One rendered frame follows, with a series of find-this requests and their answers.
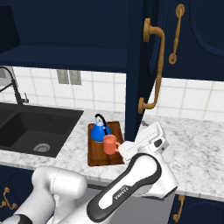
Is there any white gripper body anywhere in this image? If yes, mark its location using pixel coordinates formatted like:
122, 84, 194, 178
117, 122, 166, 161

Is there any salmon orange mug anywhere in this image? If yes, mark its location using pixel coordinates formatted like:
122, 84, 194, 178
102, 134, 122, 156

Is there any brown wooden tray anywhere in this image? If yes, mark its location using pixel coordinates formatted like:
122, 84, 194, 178
87, 121, 126, 167

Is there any navy base cabinet door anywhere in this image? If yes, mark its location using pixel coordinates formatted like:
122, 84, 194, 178
0, 164, 40, 218
167, 193, 224, 224

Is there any grey dishwasher front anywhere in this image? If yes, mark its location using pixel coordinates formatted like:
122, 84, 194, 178
86, 183, 177, 224

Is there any black sink basin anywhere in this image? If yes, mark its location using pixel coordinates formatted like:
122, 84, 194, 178
0, 101, 85, 158

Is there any black tap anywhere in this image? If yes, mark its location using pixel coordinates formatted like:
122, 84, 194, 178
0, 66, 30, 106

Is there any blue kettle with black handle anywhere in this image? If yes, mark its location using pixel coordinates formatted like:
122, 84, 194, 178
90, 113, 113, 144

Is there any navy wall cabinet door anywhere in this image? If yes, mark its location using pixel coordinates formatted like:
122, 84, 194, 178
124, 0, 171, 143
149, 0, 224, 82

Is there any brass cabinet door handle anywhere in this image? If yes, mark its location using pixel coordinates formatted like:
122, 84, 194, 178
168, 3, 186, 66
137, 17, 166, 115

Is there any brass base cabinet handle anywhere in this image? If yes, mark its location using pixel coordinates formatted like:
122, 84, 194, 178
172, 194, 186, 224
0, 186, 18, 211

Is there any grey wall outlet plate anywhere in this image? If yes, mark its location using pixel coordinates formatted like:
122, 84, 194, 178
68, 69, 82, 86
56, 69, 70, 85

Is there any navy wall cabinet body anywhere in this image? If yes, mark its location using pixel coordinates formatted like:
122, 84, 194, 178
0, 0, 130, 74

